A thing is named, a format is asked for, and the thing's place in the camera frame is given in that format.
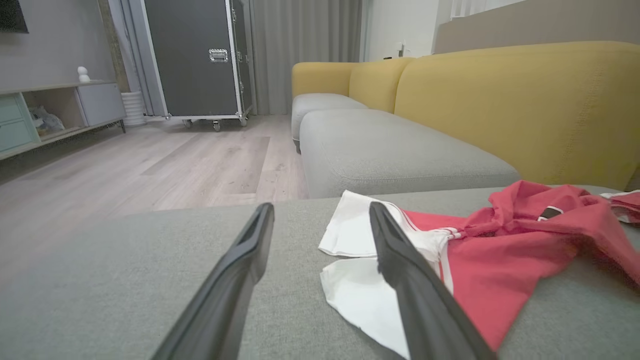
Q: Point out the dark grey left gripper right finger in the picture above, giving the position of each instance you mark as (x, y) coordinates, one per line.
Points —
(425, 305)

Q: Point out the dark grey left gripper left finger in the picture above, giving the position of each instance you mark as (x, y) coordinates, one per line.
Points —
(225, 300)

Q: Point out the red and white jersey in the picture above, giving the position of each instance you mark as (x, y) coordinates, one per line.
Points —
(500, 260)

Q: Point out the grey sofa with yellow backrest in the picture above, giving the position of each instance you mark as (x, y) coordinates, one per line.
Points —
(400, 150)

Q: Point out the white ribbed bin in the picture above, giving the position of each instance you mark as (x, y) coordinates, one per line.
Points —
(133, 107)

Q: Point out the black flight case on casters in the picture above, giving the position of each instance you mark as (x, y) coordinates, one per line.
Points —
(195, 75)

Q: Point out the low grey media cabinet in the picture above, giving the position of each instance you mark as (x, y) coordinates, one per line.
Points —
(95, 102)

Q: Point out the crumpled items in cabinet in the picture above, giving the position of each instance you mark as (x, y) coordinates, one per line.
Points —
(46, 121)

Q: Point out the small white figurine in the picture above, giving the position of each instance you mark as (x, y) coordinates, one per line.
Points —
(83, 75)

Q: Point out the grey curtain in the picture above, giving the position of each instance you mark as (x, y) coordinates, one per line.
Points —
(300, 45)

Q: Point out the beige partition panel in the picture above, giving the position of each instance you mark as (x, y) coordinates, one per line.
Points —
(540, 25)

